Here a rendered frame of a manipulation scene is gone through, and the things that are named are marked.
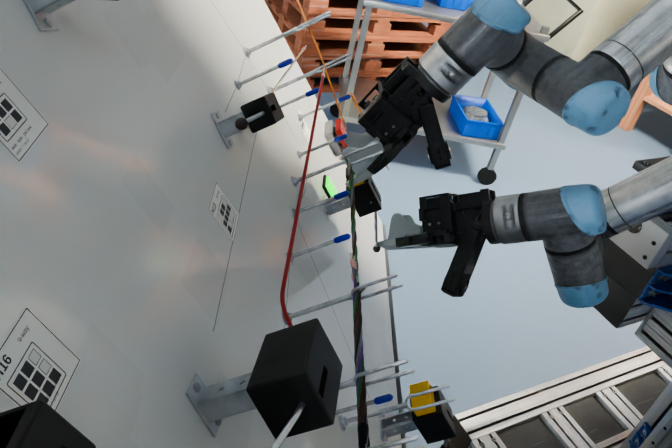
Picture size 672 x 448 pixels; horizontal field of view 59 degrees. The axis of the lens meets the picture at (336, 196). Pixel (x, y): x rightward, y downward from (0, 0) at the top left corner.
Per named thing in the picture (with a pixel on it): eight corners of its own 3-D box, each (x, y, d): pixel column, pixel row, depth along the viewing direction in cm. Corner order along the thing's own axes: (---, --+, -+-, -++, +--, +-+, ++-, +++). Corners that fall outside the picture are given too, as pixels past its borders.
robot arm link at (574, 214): (607, 249, 84) (594, 196, 81) (529, 256, 89) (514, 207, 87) (610, 220, 90) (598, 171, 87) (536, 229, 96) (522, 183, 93)
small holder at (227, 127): (191, 122, 64) (249, 96, 62) (219, 109, 72) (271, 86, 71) (210, 160, 65) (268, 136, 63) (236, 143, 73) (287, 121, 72)
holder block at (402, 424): (407, 475, 89) (470, 460, 87) (374, 430, 83) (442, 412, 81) (404, 447, 93) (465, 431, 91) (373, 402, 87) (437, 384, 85)
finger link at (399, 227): (377, 217, 105) (425, 210, 100) (379, 250, 104) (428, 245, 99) (368, 215, 102) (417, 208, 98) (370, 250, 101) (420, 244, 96)
